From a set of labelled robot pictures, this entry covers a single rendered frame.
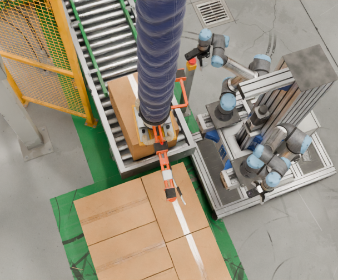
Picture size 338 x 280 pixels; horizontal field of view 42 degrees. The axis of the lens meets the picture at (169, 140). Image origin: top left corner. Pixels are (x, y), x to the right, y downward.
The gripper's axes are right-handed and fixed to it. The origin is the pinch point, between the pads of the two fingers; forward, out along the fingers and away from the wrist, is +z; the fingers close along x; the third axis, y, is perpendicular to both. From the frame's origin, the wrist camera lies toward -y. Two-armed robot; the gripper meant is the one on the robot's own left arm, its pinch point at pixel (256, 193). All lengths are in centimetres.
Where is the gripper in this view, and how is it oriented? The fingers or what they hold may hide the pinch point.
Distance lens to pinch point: 283.1
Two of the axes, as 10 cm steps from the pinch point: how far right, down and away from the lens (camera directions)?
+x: -3.6, -8.8, 3.0
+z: -0.5, 3.4, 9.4
